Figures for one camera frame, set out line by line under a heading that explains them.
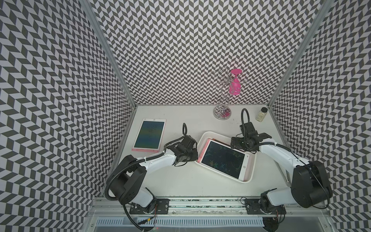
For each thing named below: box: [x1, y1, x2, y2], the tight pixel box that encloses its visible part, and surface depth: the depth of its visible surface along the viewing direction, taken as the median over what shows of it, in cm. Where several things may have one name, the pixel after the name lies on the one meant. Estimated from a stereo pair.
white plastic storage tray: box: [195, 130, 257, 184], surface depth 84 cm
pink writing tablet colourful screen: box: [131, 117, 167, 153], surface depth 104 cm
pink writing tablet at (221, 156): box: [197, 138, 251, 182], surface depth 87 cm
